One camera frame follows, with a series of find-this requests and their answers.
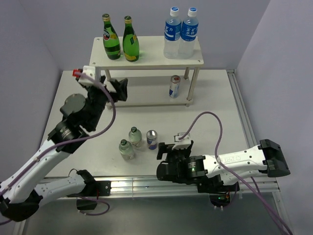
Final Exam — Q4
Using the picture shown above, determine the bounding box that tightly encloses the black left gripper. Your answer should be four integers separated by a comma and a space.
86, 76, 128, 129

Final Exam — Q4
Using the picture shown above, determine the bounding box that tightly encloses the blue silver drink can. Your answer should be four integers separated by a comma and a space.
146, 130, 158, 150

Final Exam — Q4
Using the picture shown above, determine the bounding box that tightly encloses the clear glass bottle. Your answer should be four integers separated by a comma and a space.
129, 126, 142, 149
119, 139, 135, 161

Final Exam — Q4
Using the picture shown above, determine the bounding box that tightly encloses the green glass bottle front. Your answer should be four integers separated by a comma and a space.
102, 14, 121, 60

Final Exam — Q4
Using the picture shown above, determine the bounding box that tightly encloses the green glass bottle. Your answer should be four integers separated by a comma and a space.
102, 14, 121, 60
122, 16, 139, 62

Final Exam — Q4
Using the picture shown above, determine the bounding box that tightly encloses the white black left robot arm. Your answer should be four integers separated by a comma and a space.
0, 73, 128, 222

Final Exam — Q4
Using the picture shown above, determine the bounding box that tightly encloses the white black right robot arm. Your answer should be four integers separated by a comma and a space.
156, 137, 291, 194

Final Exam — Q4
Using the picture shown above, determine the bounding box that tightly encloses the white two-tier shelf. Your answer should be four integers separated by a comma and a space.
89, 36, 204, 107

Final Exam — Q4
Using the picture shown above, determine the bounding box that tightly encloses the clear glass bottle front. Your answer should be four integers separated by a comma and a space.
119, 139, 135, 161

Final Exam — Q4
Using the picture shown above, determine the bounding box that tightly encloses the blue label water bottle left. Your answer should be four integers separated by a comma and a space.
163, 7, 181, 59

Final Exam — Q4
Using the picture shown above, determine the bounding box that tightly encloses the blue label water bottle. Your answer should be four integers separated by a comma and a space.
163, 7, 181, 59
178, 7, 199, 59

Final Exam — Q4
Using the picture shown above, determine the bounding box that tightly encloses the blue label water bottle right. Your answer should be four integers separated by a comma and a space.
178, 7, 199, 59

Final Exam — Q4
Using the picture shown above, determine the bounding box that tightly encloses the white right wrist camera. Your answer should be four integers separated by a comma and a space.
172, 132, 191, 150

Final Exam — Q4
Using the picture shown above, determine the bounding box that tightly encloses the aluminium rail frame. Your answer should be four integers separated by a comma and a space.
12, 69, 294, 235

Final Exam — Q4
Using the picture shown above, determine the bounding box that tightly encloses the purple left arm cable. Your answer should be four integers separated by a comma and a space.
0, 73, 117, 226

